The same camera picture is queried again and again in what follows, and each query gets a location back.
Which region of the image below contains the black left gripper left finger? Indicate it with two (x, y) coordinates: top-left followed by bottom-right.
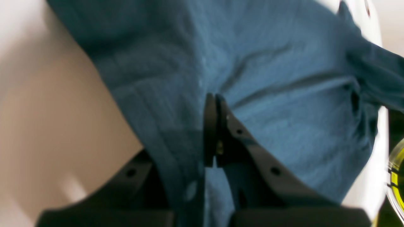
(36, 94), (217, 227)

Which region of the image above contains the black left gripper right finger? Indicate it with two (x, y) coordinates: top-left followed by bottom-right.
(215, 94), (372, 227)

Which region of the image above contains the dark blue T-shirt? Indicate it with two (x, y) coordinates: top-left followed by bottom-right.
(48, 0), (403, 227)

